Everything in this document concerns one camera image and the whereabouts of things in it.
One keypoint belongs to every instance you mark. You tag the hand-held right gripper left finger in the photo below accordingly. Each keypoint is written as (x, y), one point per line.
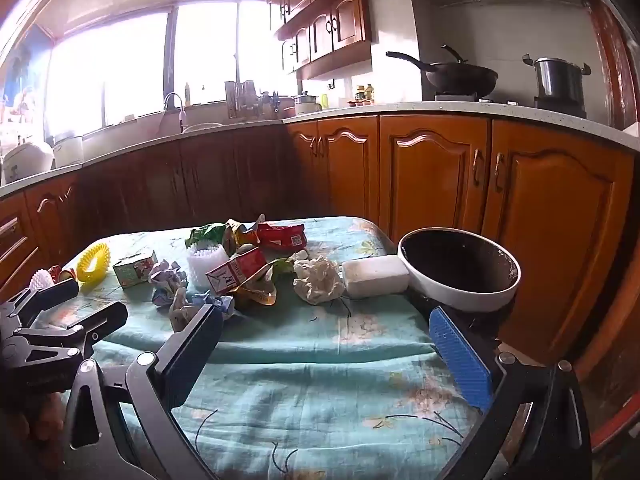
(192, 355)

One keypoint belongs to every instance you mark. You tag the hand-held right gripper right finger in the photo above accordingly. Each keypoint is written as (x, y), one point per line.
(460, 365)

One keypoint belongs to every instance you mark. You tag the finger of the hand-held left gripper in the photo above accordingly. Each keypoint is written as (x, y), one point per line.
(102, 317)
(50, 294)

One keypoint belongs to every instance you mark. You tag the white bowl with dark inside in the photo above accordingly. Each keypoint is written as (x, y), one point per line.
(465, 301)

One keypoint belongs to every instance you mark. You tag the green chip bag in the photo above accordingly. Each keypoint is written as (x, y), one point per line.
(205, 234)

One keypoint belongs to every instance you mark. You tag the person's left hand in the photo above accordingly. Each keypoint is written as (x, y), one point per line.
(42, 420)

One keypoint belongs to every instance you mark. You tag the white brush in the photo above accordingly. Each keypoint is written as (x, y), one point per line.
(39, 279)

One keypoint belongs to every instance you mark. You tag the small red wrapper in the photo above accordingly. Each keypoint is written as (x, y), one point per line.
(65, 274)

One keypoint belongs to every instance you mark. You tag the crumpled brown paper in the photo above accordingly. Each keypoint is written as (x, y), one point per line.
(180, 312)

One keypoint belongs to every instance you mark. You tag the crumpled blue white paper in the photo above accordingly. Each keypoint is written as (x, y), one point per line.
(220, 305)
(166, 280)

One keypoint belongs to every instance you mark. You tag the small green carton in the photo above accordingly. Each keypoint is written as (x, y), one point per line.
(135, 270)

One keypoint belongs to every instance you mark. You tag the red and white carton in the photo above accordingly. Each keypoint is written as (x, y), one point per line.
(235, 271)

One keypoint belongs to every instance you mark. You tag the green and yellow wrapper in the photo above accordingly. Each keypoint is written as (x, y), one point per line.
(262, 285)

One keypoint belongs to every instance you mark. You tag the teal floral tablecloth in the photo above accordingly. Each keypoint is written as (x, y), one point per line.
(310, 390)

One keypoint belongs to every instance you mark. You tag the white foam block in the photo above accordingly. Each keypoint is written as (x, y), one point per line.
(375, 276)

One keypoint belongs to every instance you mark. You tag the yellow snack bag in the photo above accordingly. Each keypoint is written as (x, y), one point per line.
(236, 232)

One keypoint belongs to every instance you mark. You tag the white container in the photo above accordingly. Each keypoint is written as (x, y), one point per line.
(67, 150)

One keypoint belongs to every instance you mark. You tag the crumpled white tissue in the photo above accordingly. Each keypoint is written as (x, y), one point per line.
(317, 280)

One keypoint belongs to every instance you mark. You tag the red snack bag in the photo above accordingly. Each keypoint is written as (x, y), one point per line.
(282, 237)

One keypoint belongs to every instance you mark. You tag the wooden lower cabinets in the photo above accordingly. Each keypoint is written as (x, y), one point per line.
(430, 175)

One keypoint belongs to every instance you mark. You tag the wooden cabinets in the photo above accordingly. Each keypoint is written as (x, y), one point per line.
(325, 15)
(430, 175)

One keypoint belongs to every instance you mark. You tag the chrome faucet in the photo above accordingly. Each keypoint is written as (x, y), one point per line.
(177, 102)

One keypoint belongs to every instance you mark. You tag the kitchen window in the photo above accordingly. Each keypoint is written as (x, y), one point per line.
(135, 65)

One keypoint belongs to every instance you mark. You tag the utensil rack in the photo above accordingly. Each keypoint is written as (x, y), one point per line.
(240, 100)

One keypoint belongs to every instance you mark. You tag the grey speckled countertop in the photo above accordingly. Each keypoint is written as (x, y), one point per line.
(425, 109)

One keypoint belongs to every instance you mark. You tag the gas stove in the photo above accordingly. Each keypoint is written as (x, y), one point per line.
(500, 102)

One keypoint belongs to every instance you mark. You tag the yellow-capped jar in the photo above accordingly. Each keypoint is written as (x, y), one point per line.
(370, 92)
(359, 94)

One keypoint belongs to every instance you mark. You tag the black wok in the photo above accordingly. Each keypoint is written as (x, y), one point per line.
(460, 77)

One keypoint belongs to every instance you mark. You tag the steel cooking pot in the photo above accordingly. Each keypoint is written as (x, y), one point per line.
(557, 80)

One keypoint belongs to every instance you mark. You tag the wooden upper cabinets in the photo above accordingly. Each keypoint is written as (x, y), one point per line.
(325, 15)

